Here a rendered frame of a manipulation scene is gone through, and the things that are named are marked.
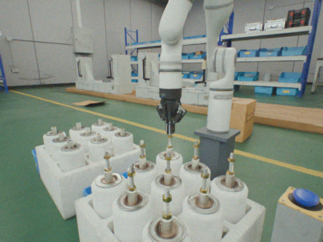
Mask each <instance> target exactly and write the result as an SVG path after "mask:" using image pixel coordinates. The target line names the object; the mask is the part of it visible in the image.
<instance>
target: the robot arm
mask: <svg viewBox="0 0 323 242"><path fill-rule="evenodd" d="M193 2H194V0H169V2H168V4H167V6H166V8H165V11H164V13H163V15H162V18H161V21H160V24H159V35H160V37H161V56H160V76H159V97H160V98H161V100H160V104H159V105H156V110H157V112H158V114H159V116H160V118H161V120H162V121H164V122H165V131H166V134H169V135H172V134H174V132H175V124H176V123H179V122H180V121H181V119H182V118H183V117H184V115H185V114H186V112H187V110H186V109H183V108H182V107H181V101H180V99H181V97H182V87H194V81H190V80H182V56H181V51H182V39H183V28H184V24H185V21H186V18H187V15H188V12H189V11H190V9H191V7H192V5H193ZM233 7H234V0H204V8H205V18H206V31H207V68H208V70H209V72H212V73H226V74H225V76H224V77H223V78H222V79H220V80H218V81H215V82H211V83H210V85H209V101H208V116H207V131H208V132H210V133H215V134H225V133H229V126H230V117H231V106H232V96H233V85H234V75H235V69H236V61H237V51H236V49H235V48H217V47H216V42H217V39H218V36H219V34H220V32H221V30H222V28H223V27H224V25H225V23H226V22H227V20H228V18H229V17H230V15H231V13H232V10H233ZM163 116H164V117H163Z"/></svg>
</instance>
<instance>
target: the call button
mask: <svg viewBox="0 0 323 242"><path fill-rule="evenodd" d="M293 196H294V198H295V200H296V201H297V202H298V203H300V204H302V205H304V206H309V207H313V206H315V205H317V204H319V201H320V198H319V197H318V196H317V195H316V194H315V193H313V192H311V191H309V190H306V189H295V190H294V191H293Z"/></svg>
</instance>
